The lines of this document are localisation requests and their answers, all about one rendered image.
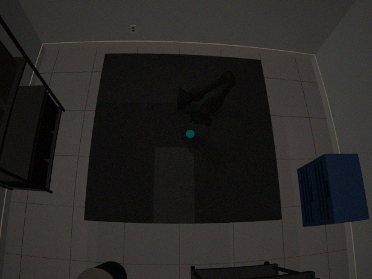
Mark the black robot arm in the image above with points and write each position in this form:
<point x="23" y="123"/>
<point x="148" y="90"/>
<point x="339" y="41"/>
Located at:
<point x="227" y="79"/>

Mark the teal flat oval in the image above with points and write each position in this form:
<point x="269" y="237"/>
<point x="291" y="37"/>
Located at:
<point x="190" y="133"/>

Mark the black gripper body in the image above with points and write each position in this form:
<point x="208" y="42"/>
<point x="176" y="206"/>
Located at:
<point x="188" y="110"/>

